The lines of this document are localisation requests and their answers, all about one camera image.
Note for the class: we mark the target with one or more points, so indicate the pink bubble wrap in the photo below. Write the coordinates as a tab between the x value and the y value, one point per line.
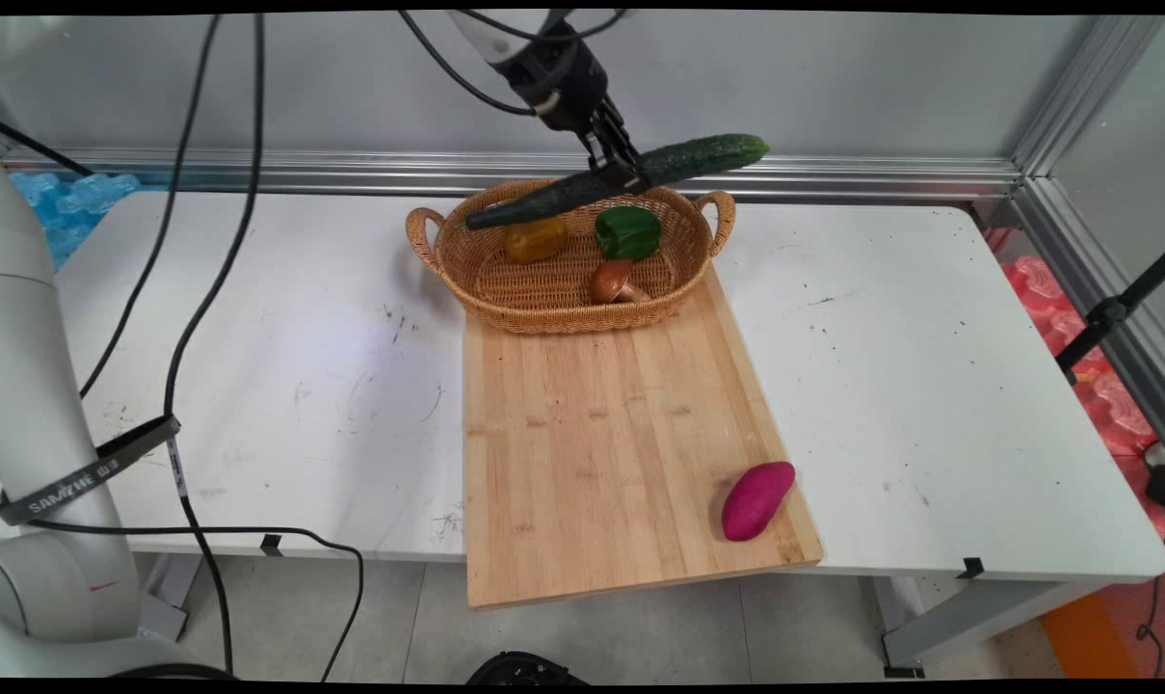
1112	405

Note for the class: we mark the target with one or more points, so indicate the black tripod stand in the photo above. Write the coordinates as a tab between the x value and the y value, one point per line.
1107	313

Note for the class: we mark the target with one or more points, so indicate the black round device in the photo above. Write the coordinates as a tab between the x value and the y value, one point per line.
524	668

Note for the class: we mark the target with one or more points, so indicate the purple sweet potato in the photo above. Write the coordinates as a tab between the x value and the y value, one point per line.
755	501

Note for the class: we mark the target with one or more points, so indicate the small black device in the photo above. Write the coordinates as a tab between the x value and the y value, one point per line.
1160	474

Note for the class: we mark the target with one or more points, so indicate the green bell pepper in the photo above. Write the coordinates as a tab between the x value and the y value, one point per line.
628	233

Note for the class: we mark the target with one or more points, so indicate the orange floor mat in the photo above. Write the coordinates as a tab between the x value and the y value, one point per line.
1102	636

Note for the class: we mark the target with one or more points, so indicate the dark green cucumber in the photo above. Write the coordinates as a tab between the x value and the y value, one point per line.
707	154

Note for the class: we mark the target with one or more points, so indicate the aluminium frame rail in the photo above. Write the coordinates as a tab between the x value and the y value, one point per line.
351	172
1093	289

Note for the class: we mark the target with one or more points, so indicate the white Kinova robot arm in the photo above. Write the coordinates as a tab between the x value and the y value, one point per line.
42	386

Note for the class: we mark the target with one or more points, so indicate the woven wicker basket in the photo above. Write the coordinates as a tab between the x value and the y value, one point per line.
543	289

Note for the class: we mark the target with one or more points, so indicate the bamboo cutting board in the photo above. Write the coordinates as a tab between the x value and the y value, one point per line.
601	453

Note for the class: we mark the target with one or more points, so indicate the yellow bell pepper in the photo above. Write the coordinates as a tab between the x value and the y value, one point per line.
534	241

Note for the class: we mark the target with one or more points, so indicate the blue bubble wrap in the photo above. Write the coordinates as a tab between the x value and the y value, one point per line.
66	207

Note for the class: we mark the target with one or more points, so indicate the grey table leg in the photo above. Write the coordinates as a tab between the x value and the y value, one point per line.
987	617

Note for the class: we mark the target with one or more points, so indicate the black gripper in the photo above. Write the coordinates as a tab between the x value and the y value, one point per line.
563	82

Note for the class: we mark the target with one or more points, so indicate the black tape piece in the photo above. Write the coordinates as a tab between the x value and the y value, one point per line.
970	568
272	545

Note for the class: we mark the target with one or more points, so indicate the aluminium frame post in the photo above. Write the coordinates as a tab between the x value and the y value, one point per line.
1083	96

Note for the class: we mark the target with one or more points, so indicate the brown mushroom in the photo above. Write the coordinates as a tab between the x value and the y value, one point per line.
609	281

